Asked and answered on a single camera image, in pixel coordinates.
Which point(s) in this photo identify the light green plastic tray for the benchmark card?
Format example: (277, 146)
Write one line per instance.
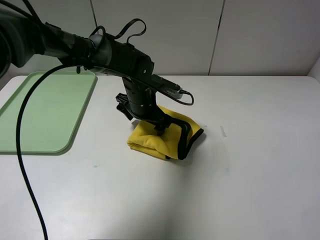
(52, 115)

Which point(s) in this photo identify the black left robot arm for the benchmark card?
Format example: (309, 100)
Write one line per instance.
(23, 35)

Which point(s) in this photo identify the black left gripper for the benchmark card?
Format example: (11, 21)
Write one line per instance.
(139, 102)

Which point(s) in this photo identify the yellow towel with black trim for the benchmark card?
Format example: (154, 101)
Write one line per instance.
(166, 145)

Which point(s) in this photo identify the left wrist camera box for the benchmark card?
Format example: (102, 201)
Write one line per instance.
(166, 86)

